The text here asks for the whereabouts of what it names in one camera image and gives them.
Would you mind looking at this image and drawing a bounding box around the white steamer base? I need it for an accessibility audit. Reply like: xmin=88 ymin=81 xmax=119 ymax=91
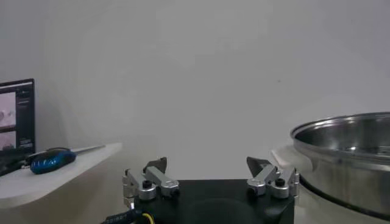
xmin=294 ymin=178 xmax=390 ymax=224

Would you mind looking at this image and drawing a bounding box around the blue computer mouse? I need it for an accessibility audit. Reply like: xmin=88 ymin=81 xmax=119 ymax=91
xmin=29 ymin=149 xmax=77 ymax=175

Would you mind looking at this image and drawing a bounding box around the white side table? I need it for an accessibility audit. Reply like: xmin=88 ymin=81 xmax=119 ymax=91
xmin=0 ymin=142 xmax=123 ymax=224

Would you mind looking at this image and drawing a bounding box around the stainless steel steamer tray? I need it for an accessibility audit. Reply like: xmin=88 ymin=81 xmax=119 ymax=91
xmin=271 ymin=111 xmax=390 ymax=220

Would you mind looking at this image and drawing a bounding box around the black sleeved left gripper cable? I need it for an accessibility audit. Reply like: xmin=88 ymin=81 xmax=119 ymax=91
xmin=102 ymin=209 xmax=144 ymax=224

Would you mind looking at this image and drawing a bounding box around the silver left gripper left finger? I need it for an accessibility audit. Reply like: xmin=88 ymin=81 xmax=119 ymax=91
xmin=122 ymin=156 xmax=180 ymax=208

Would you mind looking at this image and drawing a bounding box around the black laptop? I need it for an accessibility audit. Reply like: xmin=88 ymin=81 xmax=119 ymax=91
xmin=0 ymin=78 xmax=36 ymax=177

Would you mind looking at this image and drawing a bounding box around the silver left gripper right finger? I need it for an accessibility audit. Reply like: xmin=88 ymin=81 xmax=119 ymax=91
xmin=246 ymin=156 xmax=300 ymax=199

